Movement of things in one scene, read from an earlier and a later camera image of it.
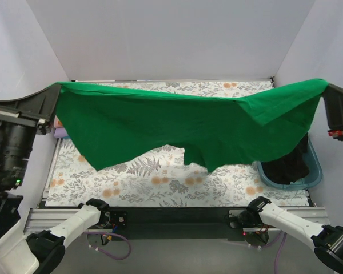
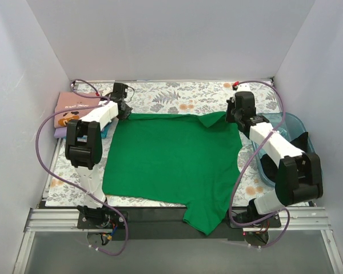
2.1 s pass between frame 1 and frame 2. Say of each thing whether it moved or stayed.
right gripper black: moved
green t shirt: moved
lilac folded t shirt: stayed
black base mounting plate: stayed
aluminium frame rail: stayed
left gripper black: moved
